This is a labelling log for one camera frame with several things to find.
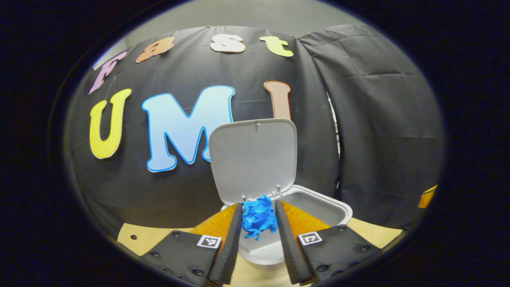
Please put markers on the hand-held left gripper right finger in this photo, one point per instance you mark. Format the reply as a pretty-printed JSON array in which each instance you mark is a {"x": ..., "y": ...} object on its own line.
[{"x": 293, "y": 255}]

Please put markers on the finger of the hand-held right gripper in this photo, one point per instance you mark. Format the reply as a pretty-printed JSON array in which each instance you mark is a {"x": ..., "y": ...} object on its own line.
[{"x": 427, "y": 197}]

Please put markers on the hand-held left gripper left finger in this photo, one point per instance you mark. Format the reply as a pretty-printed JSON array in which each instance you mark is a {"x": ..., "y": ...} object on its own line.
[{"x": 233, "y": 255}]

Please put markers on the blue paper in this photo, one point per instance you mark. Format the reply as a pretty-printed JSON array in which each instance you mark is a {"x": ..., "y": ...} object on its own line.
[{"x": 259, "y": 217}]

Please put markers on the white desktop garbage bin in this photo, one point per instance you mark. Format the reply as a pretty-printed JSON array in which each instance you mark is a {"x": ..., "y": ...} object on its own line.
[{"x": 255, "y": 159}]

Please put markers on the wooden desktop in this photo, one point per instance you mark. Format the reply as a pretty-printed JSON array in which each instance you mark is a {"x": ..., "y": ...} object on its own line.
[{"x": 135, "y": 245}]

